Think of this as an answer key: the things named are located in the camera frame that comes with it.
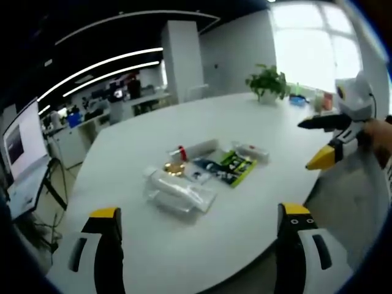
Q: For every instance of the gold-lid skincare jar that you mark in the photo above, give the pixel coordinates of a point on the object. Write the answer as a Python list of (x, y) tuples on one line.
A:
[(174, 169)]

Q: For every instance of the person's grey clothing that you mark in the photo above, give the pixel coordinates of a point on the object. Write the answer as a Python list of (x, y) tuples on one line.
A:
[(352, 208)]

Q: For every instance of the grey square pillar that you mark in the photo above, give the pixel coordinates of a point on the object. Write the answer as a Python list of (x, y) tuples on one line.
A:
[(182, 61)]

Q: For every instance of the dark blue skincare packet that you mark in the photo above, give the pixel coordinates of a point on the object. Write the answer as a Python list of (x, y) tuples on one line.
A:
[(211, 170)]

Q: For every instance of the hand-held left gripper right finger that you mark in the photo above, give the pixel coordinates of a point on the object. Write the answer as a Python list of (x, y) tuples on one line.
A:
[(301, 263)]

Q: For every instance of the small orange and green bottles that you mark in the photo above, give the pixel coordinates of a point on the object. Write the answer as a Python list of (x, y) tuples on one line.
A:
[(323, 102)]

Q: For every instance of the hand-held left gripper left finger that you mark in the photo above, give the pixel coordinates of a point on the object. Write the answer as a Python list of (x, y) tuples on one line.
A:
[(92, 263)]

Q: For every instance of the blue storage bin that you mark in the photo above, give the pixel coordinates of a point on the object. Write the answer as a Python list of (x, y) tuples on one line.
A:
[(75, 119)]

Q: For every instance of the green and black skincare packet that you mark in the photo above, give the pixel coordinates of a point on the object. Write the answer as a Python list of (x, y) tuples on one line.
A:
[(240, 167)]

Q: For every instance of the green potted plant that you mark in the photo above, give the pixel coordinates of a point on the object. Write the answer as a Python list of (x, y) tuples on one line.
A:
[(268, 82)]

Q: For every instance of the clear plastic bags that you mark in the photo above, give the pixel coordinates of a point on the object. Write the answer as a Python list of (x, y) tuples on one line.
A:
[(176, 190)]

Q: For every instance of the computer monitor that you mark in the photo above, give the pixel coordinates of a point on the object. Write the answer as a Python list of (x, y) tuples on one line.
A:
[(23, 141)]

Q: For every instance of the person's right hand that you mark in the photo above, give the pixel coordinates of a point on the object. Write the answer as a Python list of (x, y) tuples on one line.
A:
[(381, 137)]

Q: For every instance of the blue object on table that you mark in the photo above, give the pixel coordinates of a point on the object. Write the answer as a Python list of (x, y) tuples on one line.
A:
[(298, 100)]

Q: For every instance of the black-legged side desk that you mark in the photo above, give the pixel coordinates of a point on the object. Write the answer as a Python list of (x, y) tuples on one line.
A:
[(33, 190)]

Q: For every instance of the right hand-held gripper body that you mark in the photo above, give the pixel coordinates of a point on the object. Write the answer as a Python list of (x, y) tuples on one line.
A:
[(356, 98)]

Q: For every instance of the red-capped skincare bottle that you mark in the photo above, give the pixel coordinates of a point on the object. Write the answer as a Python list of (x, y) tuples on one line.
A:
[(183, 152)]

